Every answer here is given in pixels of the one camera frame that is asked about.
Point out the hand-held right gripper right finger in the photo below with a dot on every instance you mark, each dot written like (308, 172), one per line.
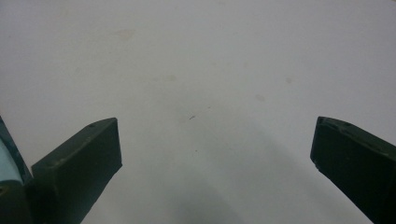
(358, 168)

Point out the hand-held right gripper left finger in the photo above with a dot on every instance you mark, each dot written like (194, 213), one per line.
(77, 174)

